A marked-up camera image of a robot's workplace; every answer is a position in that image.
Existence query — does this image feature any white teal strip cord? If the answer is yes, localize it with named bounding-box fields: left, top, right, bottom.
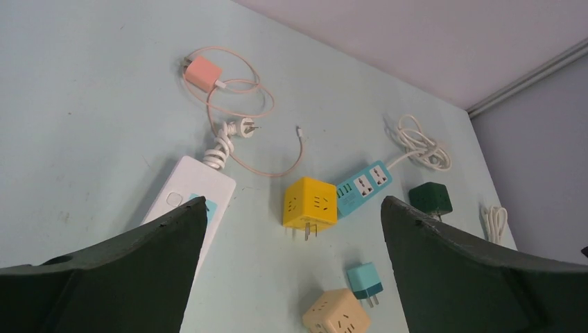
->
left=385, top=114, right=453, bottom=173

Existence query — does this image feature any beige cube socket adapter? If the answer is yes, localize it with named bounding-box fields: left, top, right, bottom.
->
left=302, top=288, right=371, bottom=333

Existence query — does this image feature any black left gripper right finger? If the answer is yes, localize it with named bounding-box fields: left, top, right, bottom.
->
left=381, top=196, right=587, bottom=332

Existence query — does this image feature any pink USB charger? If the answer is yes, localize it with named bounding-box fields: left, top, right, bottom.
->
left=183, top=55, right=226, bottom=93

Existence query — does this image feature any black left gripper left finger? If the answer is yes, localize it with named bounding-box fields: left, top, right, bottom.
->
left=1, top=197, right=207, bottom=332

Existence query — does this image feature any teal power strip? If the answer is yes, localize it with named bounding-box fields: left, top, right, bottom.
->
left=336, top=160, right=392, bottom=218

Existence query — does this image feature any white power strip cord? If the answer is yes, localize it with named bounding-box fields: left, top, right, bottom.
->
left=202, top=117, right=261, bottom=171

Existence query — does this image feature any yellow cube socket adapter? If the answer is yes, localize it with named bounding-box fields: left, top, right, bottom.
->
left=282, top=177, right=338, bottom=240

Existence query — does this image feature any dark green cube adapter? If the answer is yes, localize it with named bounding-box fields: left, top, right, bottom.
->
left=408, top=182, right=453, bottom=221

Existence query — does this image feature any teal USB charger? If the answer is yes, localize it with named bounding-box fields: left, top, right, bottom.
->
left=346, top=262, right=383, bottom=308

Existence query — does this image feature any pink USB cable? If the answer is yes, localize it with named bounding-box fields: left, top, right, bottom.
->
left=183, top=46, right=305, bottom=178

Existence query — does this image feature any white power strip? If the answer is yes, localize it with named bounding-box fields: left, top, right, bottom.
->
left=141, top=155, right=236, bottom=275

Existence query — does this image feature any white bundled cable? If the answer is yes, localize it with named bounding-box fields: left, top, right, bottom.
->
left=480, top=204, right=509, bottom=246

